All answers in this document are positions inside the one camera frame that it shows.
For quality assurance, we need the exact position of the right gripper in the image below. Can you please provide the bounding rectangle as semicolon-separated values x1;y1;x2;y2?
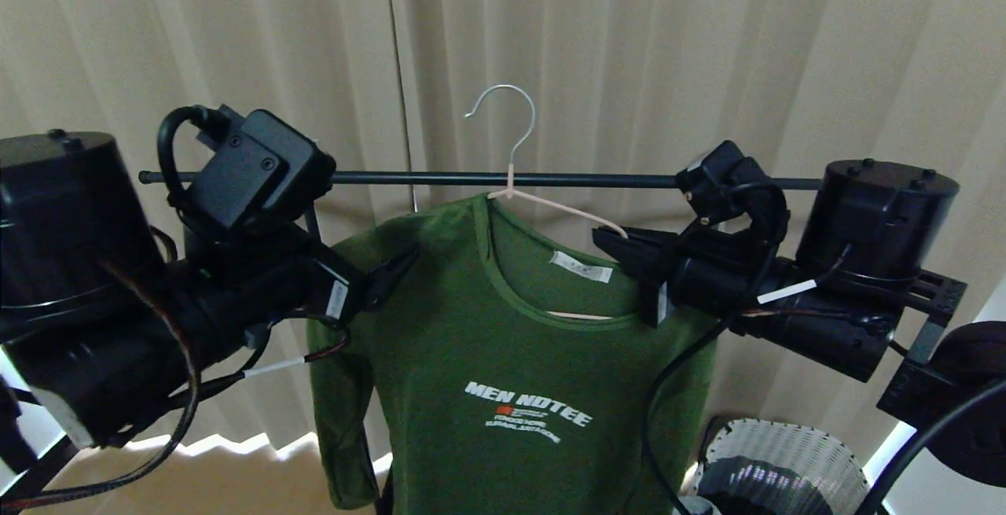
641;230;780;329

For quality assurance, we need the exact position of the green sleeveless shirt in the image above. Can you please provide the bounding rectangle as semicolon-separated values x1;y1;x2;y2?
307;194;718;515

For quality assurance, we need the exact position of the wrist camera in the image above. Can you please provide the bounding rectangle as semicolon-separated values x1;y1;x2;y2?
674;140;789;226
187;109;338;234

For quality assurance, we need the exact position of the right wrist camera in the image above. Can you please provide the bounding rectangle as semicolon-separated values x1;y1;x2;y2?
674;140;789;226

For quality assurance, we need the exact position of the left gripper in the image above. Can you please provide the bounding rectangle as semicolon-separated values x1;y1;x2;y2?
185;241;370;366

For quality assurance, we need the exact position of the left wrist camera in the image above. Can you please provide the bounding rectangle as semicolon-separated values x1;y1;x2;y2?
187;109;338;234

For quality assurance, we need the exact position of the beige curtain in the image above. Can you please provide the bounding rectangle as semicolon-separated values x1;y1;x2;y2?
0;0;1006;461

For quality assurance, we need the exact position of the pink clothes hanger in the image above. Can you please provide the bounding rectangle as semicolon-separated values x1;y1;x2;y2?
464;84;630;321

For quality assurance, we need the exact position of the black cable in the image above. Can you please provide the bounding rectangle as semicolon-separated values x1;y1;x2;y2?
156;105;233;213
857;380;1006;515
641;181;791;515

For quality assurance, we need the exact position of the white laundry basket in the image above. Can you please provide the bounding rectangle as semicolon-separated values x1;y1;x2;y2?
692;417;873;515

